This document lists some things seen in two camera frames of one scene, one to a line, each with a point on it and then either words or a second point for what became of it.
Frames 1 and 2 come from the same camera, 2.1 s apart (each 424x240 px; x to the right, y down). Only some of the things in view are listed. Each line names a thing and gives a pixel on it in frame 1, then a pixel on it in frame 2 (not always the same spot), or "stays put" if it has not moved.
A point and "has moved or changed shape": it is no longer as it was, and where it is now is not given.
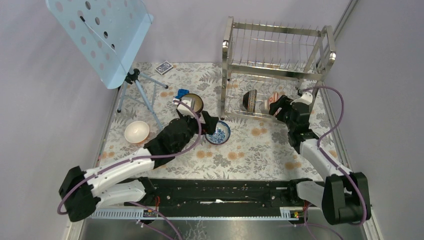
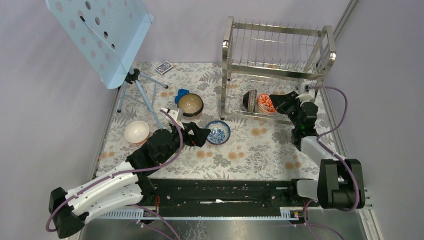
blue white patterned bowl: (221, 134) stays put
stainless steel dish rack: (262, 65) stays put
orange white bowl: (137, 132) stays put
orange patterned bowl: (273, 99) has moved or changed shape
